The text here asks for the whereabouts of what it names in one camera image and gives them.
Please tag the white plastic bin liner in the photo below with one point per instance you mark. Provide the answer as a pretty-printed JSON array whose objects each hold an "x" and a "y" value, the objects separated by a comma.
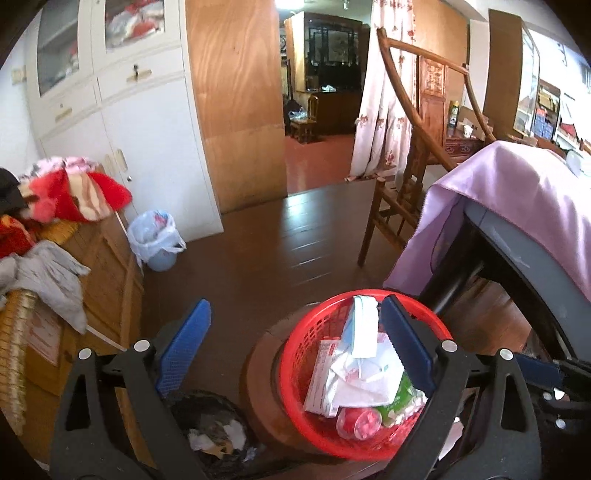
[{"x": 152, "y": 230}]

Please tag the purple tablecloth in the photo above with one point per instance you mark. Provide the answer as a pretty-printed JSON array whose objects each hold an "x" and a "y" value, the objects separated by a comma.
[{"x": 517, "y": 184}]

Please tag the small wooden chair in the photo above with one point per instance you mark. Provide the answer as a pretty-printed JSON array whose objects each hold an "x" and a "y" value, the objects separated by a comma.
[{"x": 304, "y": 122}]

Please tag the cardboard box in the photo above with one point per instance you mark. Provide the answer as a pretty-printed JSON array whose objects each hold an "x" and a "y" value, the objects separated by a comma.
[{"x": 478, "y": 120}]

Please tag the round wooden stool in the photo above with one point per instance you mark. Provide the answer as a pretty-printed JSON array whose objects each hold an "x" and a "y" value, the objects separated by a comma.
[{"x": 263, "y": 383}]

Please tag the pale blue face mask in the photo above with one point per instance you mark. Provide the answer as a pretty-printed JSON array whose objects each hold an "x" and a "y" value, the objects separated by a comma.
[{"x": 362, "y": 327}]

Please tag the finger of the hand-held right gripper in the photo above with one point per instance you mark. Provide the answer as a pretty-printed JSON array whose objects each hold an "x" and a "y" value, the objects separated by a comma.
[
  {"x": 568, "y": 408},
  {"x": 540, "y": 371}
]

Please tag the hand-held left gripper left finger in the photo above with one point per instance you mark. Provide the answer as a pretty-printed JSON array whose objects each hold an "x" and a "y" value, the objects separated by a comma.
[{"x": 184, "y": 350}]

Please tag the red plastic mesh basket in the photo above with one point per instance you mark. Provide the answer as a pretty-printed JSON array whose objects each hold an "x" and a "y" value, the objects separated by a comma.
[{"x": 309, "y": 332}]

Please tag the carved wooden chair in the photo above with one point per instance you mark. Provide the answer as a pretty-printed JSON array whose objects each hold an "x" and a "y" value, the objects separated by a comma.
[{"x": 415, "y": 152}]

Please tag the white wardrobe cabinet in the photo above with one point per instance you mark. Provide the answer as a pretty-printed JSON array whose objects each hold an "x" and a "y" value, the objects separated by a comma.
[{"x": 138, "y": 115}]

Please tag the grey cloth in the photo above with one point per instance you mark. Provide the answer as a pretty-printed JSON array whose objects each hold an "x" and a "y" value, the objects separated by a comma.
[{"x": 55, "y": 277}]

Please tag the narrow wooden door panel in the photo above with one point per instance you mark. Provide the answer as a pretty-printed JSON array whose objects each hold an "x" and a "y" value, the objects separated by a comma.
[{"x": 443, "y": 37}]

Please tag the large wooden door panel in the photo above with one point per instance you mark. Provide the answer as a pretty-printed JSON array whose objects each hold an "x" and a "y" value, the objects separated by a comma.
[{"x": 235, "y": 92}]

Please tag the black wastebasket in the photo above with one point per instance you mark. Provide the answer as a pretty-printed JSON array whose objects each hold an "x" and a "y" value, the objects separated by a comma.
[{"x": 207, "y": 415}]

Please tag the green packet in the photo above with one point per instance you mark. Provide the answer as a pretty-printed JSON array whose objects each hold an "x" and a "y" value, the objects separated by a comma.
[{"x": 401, "y": 401}]

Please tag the glass display cabinet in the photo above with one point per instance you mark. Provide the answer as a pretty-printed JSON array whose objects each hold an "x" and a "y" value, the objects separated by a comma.
[{"x": 508, "y": 69}]

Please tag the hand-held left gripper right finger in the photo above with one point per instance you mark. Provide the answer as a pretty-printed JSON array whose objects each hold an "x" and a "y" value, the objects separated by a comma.
[{"x": 408, "y": 346}]

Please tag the floral pink curtain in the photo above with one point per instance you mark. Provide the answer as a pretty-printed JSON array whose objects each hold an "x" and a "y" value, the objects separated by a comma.
[{"x": 383, "y": 115}]

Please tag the clear plastic jelly cup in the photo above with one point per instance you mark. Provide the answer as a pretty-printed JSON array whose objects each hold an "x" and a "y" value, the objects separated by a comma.
[{"x": 358, "y": 423}]

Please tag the green bottle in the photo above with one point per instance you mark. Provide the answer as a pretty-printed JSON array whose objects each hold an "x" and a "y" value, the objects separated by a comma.
[{"x": 454, "y": 113}]

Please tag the yellow cloth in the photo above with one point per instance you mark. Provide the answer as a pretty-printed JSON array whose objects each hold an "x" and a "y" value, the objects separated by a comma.
[{"x": 55, "y": 230}]

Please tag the blue plastic bucket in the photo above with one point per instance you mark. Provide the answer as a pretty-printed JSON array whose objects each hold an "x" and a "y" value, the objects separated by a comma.
[{"x": 161, "y": 261}]

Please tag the red plush blanket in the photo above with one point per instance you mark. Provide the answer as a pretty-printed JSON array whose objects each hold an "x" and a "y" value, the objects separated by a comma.
[{"x": 83, "y": 194}]

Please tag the dark cabinet with painting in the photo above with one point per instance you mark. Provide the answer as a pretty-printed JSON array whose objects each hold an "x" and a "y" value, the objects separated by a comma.
[{"x": 332, "y": 60}]

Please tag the pink cloth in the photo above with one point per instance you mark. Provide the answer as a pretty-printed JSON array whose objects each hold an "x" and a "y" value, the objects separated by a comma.
[{"x": 55, "y": 164}]

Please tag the white mug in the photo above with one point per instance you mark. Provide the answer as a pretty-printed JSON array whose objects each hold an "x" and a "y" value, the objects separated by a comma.
[{"x": 467, "y": 130}]

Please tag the white small box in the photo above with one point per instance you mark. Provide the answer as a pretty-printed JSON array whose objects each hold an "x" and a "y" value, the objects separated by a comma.
[{"x": 321, "y": 374}]

